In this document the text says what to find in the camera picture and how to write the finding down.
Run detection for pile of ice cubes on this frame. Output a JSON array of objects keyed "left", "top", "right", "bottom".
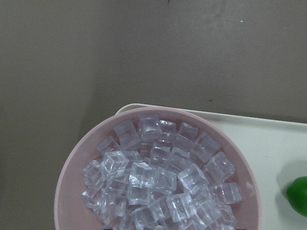
[{"left": 81, "top": 115, "right": 242, "bottom": 230}]

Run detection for pink bowl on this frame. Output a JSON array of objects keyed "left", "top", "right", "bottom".
[{"left": 54, "top": 104, "right": 262, "bottom": 230}]

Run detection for cream plastic tray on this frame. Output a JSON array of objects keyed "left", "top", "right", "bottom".
[{"left": 115, "top": 103, "right": 307, "bottom": 230}]

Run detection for green lime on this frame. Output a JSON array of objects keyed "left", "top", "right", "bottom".
[{"left": 286, "top": 176, "right": 307, "bottom": 217}]

